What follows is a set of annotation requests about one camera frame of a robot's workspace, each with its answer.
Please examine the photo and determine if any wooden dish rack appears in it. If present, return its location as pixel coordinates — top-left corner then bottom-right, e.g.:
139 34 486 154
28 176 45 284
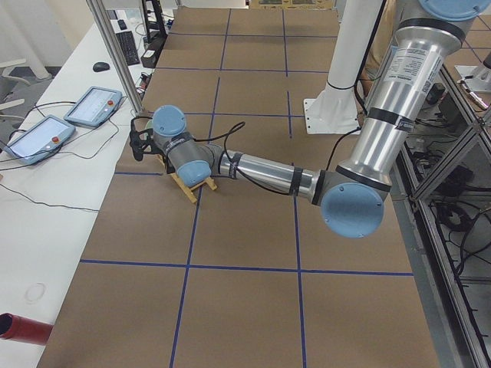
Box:
170 172 218 204

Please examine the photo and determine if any aluminium frame post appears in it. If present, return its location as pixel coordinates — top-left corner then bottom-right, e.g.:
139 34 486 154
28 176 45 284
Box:
86 0 143 115

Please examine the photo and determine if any black computer mouse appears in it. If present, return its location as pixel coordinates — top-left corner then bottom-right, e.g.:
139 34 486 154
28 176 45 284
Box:
92 61 110 73

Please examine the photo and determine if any near blue teach pendant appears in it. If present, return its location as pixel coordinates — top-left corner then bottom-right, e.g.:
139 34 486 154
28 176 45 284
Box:
4 115 76 165

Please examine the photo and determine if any black box on table edge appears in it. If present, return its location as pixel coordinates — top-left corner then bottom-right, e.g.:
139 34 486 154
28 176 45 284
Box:
140 38 165 68

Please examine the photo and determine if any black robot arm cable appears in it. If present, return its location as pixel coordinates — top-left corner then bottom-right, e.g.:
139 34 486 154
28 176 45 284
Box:
191 121 361 192

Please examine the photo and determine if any red cylinder tube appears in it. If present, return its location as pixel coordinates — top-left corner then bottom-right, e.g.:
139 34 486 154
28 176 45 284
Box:
1 313 53 345

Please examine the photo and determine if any black keyboard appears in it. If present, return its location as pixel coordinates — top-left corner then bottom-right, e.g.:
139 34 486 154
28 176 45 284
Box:
115 31 140 66

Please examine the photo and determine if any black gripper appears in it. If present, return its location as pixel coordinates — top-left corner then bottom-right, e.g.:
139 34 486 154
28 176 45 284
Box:
129 117 156 161

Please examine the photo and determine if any blue teach pendant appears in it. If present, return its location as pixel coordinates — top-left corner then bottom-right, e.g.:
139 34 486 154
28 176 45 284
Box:
4 115 76 165
64 86 123 128

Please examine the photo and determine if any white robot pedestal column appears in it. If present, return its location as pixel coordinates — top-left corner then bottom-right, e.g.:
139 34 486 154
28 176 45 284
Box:
304 0 384 134

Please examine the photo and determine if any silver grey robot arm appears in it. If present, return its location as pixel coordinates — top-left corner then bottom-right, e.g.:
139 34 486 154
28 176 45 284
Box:
129 1 487 238

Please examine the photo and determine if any far blue teach pendant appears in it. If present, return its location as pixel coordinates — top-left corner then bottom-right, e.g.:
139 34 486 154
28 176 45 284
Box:
64 86 123 128

